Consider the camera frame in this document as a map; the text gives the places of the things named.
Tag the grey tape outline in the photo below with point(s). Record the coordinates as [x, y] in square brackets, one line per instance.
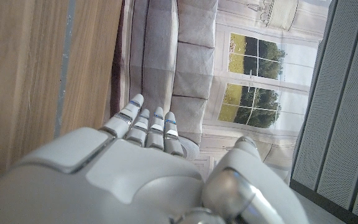
[64, 62]

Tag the printed living room backdrop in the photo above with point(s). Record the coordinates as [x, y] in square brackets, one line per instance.
[197, 62]

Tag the grey perforated wall panel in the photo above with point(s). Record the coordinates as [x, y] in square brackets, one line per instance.
[343, 109]

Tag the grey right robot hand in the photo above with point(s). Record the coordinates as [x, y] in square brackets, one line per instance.
[120, 186]

